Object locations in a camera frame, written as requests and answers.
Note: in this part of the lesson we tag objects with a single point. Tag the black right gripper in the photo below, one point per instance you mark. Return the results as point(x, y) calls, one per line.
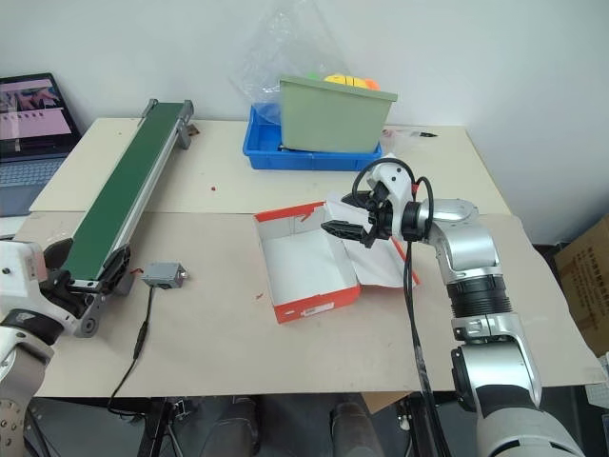
point(380, 220)

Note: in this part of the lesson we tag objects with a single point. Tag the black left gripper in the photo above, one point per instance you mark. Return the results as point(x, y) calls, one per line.
point(51, 282)

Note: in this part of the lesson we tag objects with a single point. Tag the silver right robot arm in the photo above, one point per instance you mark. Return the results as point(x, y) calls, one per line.
point(471, 247)

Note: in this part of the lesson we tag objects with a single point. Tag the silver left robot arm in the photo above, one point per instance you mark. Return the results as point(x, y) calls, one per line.
point(19, 362)

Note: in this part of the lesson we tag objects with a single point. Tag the red and white cardboard box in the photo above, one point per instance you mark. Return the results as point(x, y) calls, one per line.
point(309, 266)

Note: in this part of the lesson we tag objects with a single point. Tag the grey metal power supply box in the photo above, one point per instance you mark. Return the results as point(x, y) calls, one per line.
point(164, 275)

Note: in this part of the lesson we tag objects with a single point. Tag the green conveyor belt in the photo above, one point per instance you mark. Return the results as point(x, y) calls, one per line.
point(128, 190)

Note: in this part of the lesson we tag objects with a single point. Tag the brown cardboard box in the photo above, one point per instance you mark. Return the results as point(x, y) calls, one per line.
point(585, 285)

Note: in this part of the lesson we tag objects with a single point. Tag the white tissue paper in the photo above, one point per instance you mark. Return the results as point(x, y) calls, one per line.
point(376, 262)

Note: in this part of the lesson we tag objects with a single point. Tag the blue plastic tray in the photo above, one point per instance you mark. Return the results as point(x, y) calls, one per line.
point(309, 159)

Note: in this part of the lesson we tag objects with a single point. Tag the green plastic bin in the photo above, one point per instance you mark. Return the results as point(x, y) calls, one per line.
point(333, 119)

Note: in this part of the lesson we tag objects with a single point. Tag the small black object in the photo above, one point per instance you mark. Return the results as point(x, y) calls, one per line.
point(424, 134)

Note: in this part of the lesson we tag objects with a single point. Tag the orange toy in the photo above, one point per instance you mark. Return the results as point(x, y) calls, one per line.
point(372, 84)

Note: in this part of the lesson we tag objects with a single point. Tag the yellow toy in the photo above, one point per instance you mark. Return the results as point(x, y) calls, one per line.
point(341, 79)

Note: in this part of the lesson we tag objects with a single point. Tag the laptop computer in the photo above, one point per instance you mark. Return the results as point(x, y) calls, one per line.
point(28, 138)

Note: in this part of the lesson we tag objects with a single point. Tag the bright green toy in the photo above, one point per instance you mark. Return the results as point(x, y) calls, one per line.
point(313, 74)

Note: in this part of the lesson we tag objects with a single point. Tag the clear plastic bag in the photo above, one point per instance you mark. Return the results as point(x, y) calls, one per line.
point(285, 57)

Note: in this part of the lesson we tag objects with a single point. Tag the small brown object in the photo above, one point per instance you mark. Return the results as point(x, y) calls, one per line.
point(192, 129)

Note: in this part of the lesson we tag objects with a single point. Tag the dark rounded shape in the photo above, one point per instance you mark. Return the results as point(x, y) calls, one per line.
point(351, 426)

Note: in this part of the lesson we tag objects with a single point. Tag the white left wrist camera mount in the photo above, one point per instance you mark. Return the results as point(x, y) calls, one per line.
point(19, 269)

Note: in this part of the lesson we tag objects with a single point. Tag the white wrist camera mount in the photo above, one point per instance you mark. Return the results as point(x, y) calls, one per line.
point(396, 180)
point(19, 269)

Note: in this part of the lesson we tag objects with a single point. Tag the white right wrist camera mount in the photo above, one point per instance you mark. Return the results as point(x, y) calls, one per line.
point(396, 180)

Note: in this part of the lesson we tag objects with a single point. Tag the black table frame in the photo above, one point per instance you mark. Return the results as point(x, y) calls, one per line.
point(164, 423)

